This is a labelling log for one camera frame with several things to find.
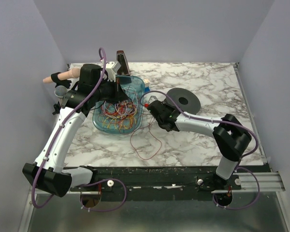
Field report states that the red wire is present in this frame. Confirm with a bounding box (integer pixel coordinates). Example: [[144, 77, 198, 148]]
[[130, 116, 163, 160]]

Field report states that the dark grey cable spool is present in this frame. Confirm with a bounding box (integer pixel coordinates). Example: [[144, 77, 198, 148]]
[[167, 88, 201, 115]]

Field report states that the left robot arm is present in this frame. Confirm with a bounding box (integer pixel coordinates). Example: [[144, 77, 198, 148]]
[[22, 61, 128, 197]]

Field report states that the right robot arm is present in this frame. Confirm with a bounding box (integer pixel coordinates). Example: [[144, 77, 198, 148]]
[[147, 100, 252, 181]]

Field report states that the blue transparent plastic bin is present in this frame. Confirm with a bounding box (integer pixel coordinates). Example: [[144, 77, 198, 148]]
[[92, 75, 145, 134]]

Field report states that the brown metronome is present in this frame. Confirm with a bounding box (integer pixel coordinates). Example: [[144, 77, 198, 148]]
[[116, 50, 130, 76]]

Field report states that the pink microphone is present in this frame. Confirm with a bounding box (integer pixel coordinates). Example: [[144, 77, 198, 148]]
[[43, 68, 80, 84]]

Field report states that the silver microphone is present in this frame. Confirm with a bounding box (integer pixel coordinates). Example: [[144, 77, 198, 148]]
[[54, 86, 68, 102]]

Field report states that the black microphone stand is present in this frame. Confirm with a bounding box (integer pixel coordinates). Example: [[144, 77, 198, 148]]
[[52, 102, 61, 115]]

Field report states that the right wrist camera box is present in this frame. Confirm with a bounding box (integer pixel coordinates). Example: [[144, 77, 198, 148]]
[[148, 95, 158, 104]]

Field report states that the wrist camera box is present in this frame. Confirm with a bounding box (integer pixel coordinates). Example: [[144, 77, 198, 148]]
[[105, 61, 121, 82], [148, 95, 158, 104]]

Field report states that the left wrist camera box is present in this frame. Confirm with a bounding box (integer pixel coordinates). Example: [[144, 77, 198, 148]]
[[105, 61, 121, 82]]

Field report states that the tangled coloured wires bundle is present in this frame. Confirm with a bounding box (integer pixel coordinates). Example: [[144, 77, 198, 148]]
[[98, 84, 142, 135]]

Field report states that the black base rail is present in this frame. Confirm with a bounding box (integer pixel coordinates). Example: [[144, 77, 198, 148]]
[[70, 165, 242, 202]]

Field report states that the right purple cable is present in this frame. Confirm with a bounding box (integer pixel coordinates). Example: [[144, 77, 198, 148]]
[[140, 90, 261, 211]]

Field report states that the aluminium rail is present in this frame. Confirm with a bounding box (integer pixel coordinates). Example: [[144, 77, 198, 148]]
[[234, 172, 285, 192]]

